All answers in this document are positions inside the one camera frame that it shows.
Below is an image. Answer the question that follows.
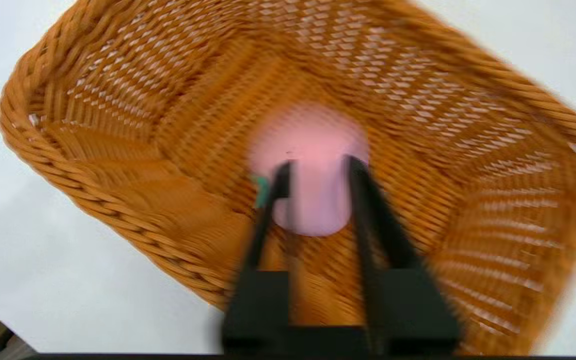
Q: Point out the orange woven wicker basket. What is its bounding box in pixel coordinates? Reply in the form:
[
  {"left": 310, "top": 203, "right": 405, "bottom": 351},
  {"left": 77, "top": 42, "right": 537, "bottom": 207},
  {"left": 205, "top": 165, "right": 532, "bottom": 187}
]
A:
[{"left": 0, "top": 0, "right": 576, "bottom": 357}]

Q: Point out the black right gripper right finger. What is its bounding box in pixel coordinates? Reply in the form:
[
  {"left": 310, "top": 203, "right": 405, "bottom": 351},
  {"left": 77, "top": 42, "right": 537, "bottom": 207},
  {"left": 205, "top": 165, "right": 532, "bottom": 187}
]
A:
[{"left": 346, "top": 155, "right": 463, "bottom": 354}]

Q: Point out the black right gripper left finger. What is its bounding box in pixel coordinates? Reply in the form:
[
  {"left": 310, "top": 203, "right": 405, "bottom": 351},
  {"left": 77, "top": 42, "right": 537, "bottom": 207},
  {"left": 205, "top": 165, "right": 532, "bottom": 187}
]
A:
[{"left": 222, "top": 160, "right": 294, "bottom": 354}]

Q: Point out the pink plush peach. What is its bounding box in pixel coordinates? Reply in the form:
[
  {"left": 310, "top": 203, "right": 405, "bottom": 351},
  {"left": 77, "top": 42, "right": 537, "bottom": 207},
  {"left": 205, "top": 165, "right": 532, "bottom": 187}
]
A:
[{"left": 247, "top": 102, "right": 370, "bottom": 238}]

